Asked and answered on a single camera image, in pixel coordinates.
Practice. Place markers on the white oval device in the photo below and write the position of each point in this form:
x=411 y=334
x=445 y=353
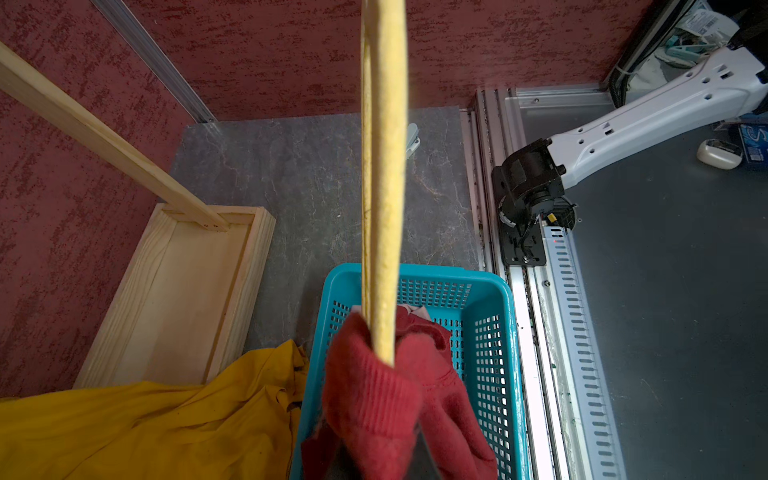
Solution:
x=720 y=154

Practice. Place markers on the cream plastic hanger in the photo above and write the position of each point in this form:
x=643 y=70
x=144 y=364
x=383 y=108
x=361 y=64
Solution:
x=384 y=120

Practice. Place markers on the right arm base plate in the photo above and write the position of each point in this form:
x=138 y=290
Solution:
x=542 y=243

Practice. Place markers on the pink printed t-shirt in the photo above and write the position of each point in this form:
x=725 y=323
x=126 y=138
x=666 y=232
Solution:
x=420 y=312

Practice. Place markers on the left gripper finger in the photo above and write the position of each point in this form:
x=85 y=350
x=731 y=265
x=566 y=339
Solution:
x=424 y=466

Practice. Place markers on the dark red t-shirt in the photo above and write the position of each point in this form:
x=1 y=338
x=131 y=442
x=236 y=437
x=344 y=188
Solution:
x=370 y=411

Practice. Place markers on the small grey device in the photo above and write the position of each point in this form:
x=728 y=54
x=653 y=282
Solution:
x=413 y=140

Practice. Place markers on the teal plastic basket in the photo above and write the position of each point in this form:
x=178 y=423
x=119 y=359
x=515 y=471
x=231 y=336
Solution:
x=478 y=310

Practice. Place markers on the blue box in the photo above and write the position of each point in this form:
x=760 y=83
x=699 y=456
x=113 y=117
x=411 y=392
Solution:
x=754 y=140

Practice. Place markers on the wooden clothes rack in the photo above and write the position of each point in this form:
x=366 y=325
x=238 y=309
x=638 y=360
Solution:
x=182 y=310

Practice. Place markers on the aluminium mounting rail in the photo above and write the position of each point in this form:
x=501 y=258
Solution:
x=571 y=428

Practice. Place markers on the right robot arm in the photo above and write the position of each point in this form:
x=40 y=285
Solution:
x=729 y=83

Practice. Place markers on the yellow t-shirt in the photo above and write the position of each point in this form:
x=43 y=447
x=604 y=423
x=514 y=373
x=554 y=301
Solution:
x=241 y=425

